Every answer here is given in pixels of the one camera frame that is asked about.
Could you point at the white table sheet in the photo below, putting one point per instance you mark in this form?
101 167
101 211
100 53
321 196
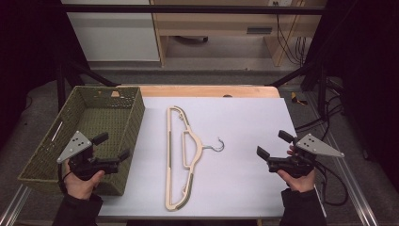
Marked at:
251 119

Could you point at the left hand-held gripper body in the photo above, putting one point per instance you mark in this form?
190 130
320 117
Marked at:
76 146

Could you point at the black curtain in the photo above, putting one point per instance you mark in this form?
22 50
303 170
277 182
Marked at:
370 62
25 47

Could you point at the black chair foot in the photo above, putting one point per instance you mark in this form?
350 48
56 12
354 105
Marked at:
194 39

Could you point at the person's left hand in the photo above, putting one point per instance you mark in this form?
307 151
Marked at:
80 188

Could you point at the green woven basket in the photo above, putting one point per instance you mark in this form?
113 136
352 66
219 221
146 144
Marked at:
94 116

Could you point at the white wall outlet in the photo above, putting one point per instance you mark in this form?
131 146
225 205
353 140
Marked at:
284 2

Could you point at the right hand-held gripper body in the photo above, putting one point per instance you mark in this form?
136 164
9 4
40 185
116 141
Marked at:
316 146

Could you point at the person's right hand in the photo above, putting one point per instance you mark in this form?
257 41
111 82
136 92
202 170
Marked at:
299 185

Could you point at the beige clothes hanger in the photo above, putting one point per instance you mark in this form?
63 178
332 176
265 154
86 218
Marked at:
223 145
168 157

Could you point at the black horizontal frame bar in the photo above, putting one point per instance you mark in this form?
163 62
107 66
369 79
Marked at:
188 9

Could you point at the light wooden desk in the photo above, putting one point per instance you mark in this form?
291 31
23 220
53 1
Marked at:
219 22

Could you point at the aluminium rail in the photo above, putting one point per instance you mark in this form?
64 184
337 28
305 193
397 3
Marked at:
357 201
15 207

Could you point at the white cabinet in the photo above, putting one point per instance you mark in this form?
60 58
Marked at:
113 37

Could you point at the black metal frame strut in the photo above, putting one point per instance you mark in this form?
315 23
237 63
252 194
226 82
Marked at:
321 91
61 88

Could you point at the yellow and black tool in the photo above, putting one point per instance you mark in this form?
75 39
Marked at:
294 98

